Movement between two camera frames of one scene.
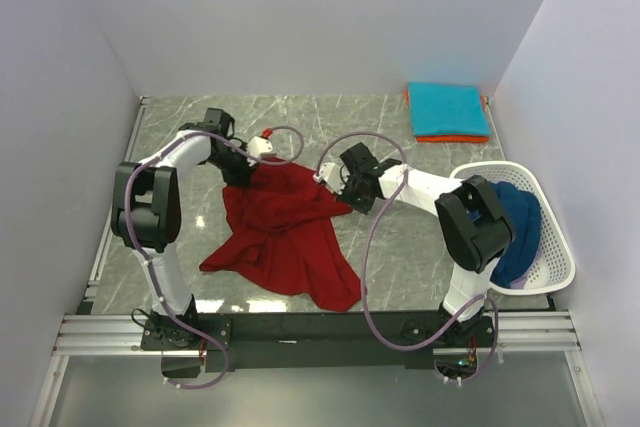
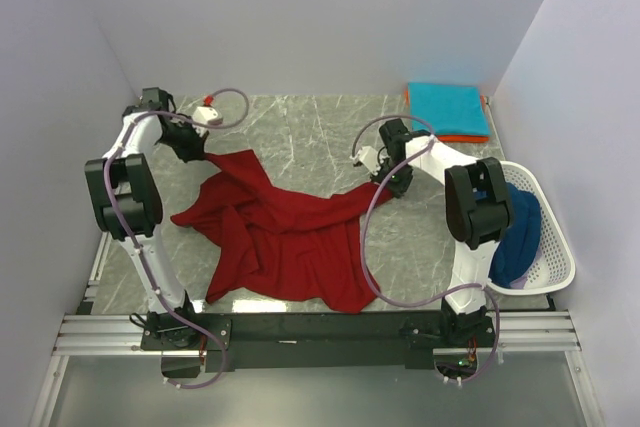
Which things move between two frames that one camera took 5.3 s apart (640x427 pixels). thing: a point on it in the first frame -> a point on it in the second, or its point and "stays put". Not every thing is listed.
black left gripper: (242, 176) -> (194, 150)
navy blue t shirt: (524, 211) stays put
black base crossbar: (316, 340) stays put
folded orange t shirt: (450, 138) stays put
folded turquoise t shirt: (447, 108) stays put
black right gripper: (365, 207) -> (400, 189)
